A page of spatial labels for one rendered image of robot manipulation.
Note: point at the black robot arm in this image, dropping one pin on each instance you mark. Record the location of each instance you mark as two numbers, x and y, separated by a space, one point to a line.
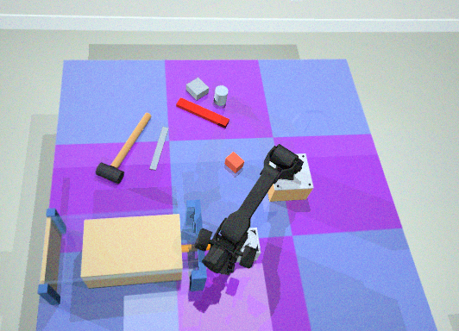
234 228

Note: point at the red flat bar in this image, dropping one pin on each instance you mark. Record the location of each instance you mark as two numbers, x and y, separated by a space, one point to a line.
202 112

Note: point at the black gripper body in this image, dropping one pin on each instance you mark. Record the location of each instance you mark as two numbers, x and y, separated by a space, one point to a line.
248 254

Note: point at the mallet with grey head and wooden handle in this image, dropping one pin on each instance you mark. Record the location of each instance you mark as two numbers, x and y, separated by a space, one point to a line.
112 172

